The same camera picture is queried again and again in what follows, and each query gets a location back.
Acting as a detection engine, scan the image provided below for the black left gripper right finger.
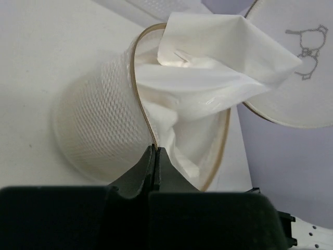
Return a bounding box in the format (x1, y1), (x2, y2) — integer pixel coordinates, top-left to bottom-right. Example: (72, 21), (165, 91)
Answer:
(148, 148), (290, 249)

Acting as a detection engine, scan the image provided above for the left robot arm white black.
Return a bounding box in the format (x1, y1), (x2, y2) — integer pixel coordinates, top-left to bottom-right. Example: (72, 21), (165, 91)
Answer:
(1, 146), (332, 249)

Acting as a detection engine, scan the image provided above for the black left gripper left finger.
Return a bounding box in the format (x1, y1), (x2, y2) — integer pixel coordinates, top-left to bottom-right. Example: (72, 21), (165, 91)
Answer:
(1, 146), (155, 249)

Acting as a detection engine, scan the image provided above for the white bra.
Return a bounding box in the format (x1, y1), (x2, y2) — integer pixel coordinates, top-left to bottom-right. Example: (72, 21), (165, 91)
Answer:
(134, 12), (301, 182)

